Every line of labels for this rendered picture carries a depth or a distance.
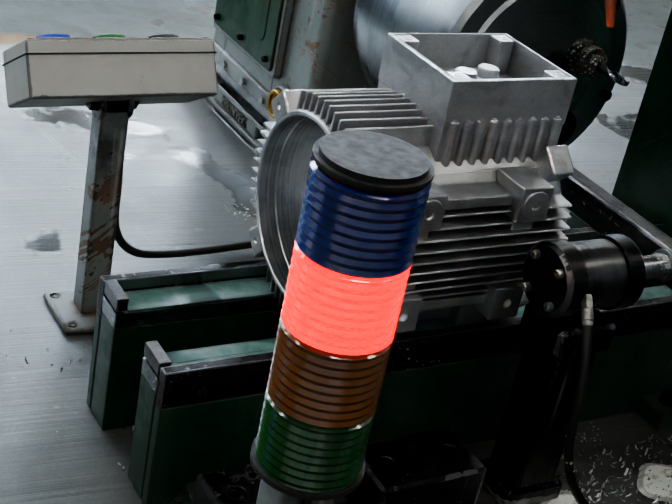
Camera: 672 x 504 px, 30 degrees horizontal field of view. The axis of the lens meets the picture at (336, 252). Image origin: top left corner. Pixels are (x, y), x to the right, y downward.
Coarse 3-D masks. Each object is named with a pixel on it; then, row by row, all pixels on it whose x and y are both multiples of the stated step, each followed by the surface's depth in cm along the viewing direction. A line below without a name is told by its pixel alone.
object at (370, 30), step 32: (384, 0) 135; (416, 0) 131; (448, 0) 127; (480, 0) 125; (512, 0) 126; (544, 0) 128; (576, 0) 130; (384, 32) 135; (416, 32) 130; (448, 32) 126; (480, 32) 126; (512, 32) 128; (544, 32) 130; (576, 32) 132; (608, 32) 134; (576, 64) 132; (608, 64) 137; (576, 96) 137; (608, 96) 139; (576, 128) 140
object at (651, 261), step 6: (648, 258) 101; (654, 258) 101; (660, 258) 102; (648, 264) 101; (654, 264) 101; (660, 264) 101; (648, 270) 101; (654, 270) 101; (660, 270) 101; (648, 276) 101; (654, 276) 101; (660, 276) 102
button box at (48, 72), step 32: (32, 64) 103; (64, 64) 104; (96, 64) 105; (128, 64) 107; (160, 64) 108; (192, 64) 110; (32, 96) 103; (64, 96) 104; (96, 96) 105; (128, 96) 107; (160, 96) 108; (192, 96) 111
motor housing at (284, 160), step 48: (336, 96) 96; (384, 96) 98; (288, 144) 104; (288, 192) 107; (480, 192) 97; (288, 240) 107; (432, 240) 95; (480, 240) 98; (528, 240) 100; (432, 288) 98; (480, 288) 101
